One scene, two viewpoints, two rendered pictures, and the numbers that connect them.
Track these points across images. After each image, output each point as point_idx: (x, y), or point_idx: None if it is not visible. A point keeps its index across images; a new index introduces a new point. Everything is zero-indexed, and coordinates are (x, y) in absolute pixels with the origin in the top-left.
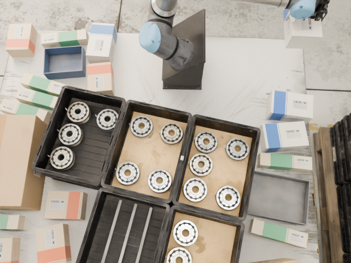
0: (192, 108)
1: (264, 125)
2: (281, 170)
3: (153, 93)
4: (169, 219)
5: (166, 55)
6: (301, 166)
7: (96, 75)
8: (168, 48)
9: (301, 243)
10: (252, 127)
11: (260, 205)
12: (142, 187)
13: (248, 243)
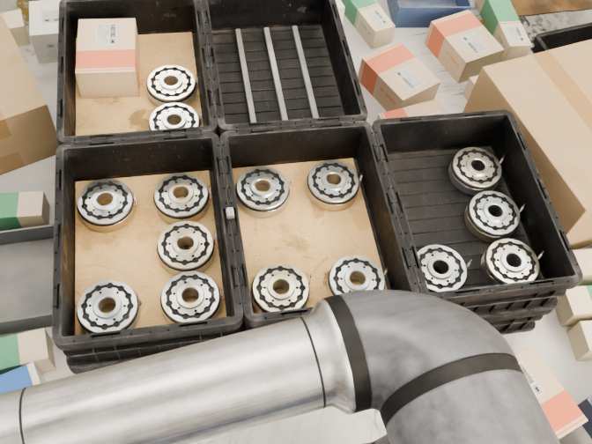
0: (261, 430)
1: None
2: None
3: (381, 432)
4: (210, 107)
5: (386, 434)
6: None
7: (542, 396)
8: (389, 442)
9: None
10: (78, 341)
11: (31, 261)
12: (291, 175)
13: (45, 189)
